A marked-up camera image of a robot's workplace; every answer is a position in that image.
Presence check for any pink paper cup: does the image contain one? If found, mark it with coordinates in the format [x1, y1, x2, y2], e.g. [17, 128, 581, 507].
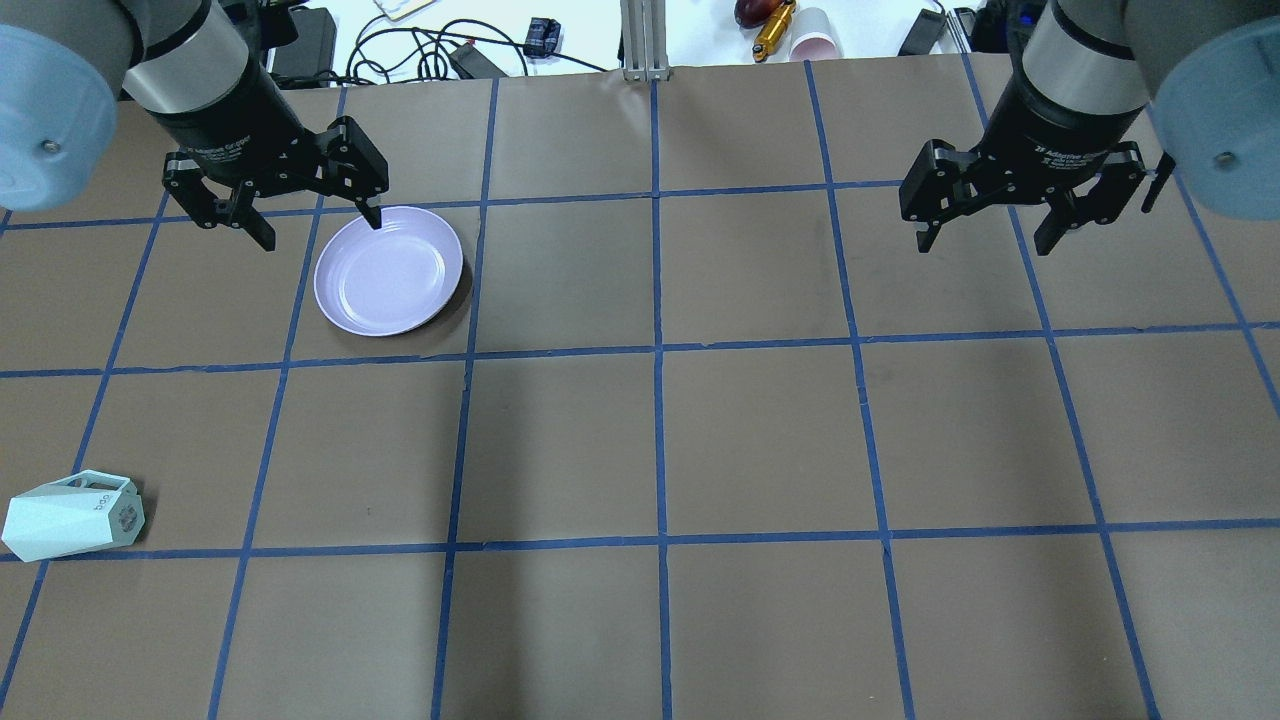
[787, 6, 844, 61]

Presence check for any black power adapter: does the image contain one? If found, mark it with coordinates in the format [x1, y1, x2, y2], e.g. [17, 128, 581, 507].
[448, 44, 508, 79]

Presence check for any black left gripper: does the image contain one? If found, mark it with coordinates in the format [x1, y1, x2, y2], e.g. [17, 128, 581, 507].
[160, 70, 390, 252]

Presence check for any yellow metal bottle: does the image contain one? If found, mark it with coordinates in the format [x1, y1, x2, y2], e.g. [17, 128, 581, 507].
[748, 1, 796, 64]

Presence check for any black cable bundle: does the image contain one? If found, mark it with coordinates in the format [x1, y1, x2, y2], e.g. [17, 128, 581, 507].
[346, 13, 609, 88]

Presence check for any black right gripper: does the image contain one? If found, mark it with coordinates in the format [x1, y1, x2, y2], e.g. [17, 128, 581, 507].
[899, 76, 1147, 258]

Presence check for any aluminium frame post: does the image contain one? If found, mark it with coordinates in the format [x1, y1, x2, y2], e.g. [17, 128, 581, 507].
[620, 0, 671, 82]

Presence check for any small blue black device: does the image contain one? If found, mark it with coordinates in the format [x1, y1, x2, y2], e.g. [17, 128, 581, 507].
[522, 17, 562, 60]

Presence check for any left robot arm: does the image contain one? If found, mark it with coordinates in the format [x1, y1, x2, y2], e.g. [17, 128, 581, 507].
[1, 1, 390, 251]

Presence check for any mint green faceted cup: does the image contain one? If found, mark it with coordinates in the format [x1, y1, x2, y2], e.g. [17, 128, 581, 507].
[3, 470, 146, 562]

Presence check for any lilac plastic plate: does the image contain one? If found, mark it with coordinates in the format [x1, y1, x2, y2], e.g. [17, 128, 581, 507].
[312, 206, 465, 337]

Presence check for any black laptop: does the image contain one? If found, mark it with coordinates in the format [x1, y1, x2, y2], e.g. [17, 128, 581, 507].
[270, 5, 337, 88]

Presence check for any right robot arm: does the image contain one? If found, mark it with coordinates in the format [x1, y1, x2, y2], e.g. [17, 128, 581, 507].
[899, 1, 1279, 256]

